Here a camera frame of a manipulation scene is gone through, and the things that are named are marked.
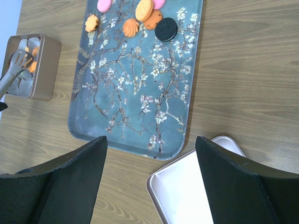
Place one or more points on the orange round cookie stacked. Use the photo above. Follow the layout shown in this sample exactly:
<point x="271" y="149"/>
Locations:
<point x="144" y="10"/>

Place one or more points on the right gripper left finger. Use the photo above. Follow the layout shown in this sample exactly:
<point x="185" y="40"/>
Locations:
<point x="60" y="191"/>

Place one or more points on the pink round cookie left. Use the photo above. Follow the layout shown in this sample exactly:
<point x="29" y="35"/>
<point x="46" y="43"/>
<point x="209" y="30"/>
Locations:
<point x="104" y="5"/>

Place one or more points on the dark orange cookie under stack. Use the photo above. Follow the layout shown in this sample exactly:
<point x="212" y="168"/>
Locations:
<point x="153" y="20"/>

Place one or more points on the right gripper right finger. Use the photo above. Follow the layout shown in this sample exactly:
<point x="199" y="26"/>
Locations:
<point x="242" y="191"/>

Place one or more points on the black round cookie top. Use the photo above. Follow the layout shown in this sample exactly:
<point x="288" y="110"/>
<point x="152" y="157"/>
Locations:
<point x="166" y="29"/>

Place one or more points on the clear box with paper cups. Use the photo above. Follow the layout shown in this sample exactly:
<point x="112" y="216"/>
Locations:
<point x="38" y="80"/>

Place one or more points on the orange round cookie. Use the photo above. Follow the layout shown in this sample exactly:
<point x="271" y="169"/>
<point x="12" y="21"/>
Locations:
<point x="35" y="51"/>
<point x="144" y="10"/>

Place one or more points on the orange fish cookie bottom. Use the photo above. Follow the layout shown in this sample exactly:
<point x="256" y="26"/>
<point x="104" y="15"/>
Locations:
<point x="32" y="67"/>

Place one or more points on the pink round cookie hidden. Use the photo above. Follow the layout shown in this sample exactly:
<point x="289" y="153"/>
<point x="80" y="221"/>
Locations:
<point x="158" y="4"/>

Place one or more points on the floral patterned metal tray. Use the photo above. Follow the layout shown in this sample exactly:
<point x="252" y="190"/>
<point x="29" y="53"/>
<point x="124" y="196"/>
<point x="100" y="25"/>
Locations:
<point x="135" y="91"/>

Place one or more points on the brown translucent box lid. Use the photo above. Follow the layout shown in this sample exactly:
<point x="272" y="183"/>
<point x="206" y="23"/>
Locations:
<point x="178" y="190"/>

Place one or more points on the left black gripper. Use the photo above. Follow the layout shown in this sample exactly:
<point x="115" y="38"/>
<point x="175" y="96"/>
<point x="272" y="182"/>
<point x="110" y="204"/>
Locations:
<point x="3" y="106"/>

